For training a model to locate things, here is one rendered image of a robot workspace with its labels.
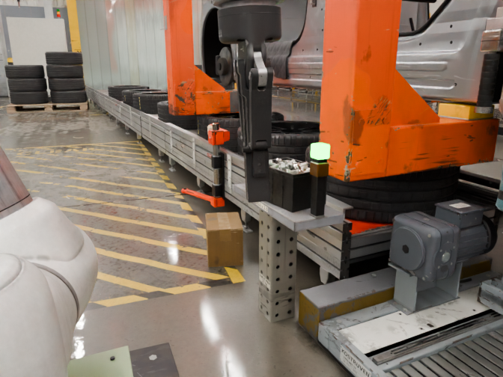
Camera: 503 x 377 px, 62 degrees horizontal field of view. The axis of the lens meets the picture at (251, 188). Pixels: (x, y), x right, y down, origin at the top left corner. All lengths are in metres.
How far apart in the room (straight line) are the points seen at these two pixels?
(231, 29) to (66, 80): 8.49
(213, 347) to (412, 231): 0.72
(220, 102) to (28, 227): 2.54
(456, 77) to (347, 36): 0.54
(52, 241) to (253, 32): 0.45
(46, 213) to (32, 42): 11.02
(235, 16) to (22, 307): 0.41
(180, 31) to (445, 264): 2.29
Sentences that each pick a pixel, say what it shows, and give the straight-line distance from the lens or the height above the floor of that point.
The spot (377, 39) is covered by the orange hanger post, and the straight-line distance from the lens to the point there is 1.33.
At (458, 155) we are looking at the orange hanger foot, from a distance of 1.65.
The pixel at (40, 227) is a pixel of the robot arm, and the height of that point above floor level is 0.63.
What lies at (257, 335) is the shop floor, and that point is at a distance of 1.49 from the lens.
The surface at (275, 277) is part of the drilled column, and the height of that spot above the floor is 0.18.
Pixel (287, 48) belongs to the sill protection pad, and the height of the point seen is 0.96.
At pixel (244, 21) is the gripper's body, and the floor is 0.92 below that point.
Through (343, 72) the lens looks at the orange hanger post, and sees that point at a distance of 1.32.
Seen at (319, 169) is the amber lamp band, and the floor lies 0.59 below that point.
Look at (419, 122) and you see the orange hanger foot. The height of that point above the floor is 0.69.
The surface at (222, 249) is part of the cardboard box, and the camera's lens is 1.89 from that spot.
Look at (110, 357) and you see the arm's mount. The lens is 0.85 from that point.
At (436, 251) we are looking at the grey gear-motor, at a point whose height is 0.34.
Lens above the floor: 0.87
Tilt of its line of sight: 16 degrees down
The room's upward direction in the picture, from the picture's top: straight up
